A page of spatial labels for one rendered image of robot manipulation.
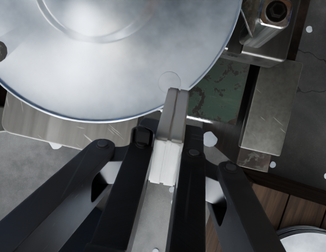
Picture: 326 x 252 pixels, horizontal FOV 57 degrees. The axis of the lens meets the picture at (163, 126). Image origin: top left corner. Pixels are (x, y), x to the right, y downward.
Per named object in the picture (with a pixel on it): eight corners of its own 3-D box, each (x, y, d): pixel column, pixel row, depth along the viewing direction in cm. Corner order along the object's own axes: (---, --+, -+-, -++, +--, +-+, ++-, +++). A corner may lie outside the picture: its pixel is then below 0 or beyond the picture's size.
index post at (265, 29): (260, 49, 38) (290, 28, 28) (237, 44, 38) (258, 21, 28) (266, 26, 37) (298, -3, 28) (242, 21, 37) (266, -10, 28)
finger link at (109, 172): (144, 193, 15) (85, 182, 15) (158, 140, 19) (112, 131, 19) (148, 169, 14) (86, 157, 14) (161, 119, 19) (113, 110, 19)
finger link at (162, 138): (161, 185, 17) (147, 182, 17) (172, 124, 23) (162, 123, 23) (169, 140, 15) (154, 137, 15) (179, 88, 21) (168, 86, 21)
